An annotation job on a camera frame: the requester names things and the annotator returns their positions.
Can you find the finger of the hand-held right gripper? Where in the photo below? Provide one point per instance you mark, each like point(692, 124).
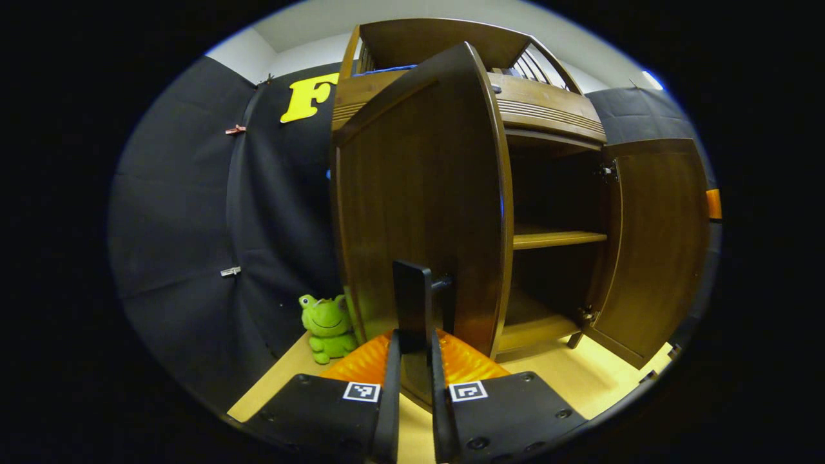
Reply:
point(713, 204)

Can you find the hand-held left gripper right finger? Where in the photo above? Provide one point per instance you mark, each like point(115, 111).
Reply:
point(441, 419)

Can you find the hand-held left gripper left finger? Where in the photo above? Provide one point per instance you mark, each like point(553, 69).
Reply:
point(388, 412)

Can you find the wooden cabinet door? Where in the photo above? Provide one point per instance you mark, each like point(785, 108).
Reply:
point(657, 245)
point(419, 193)

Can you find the wooden double-door shoe cabinet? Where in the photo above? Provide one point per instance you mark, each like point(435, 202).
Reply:
point(438, 35)

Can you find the metal door hinge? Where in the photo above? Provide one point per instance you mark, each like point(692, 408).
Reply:
point(586, 314)
point(606, 171)

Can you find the green frog plush toy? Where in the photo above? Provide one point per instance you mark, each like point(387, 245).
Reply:
point(329, 322)

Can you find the small ceiling light panel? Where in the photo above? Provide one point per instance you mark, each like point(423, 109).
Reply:
point(652, 80)

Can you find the wooden inner shelf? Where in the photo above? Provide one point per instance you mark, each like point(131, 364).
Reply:
point(554, 238)

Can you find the silver clip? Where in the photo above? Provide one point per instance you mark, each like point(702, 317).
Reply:
point(230, 271)

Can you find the red clip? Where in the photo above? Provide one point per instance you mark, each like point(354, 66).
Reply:
point(236, 129)

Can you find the blue folded cloth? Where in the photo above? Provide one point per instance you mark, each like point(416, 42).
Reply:
point(387, 69)

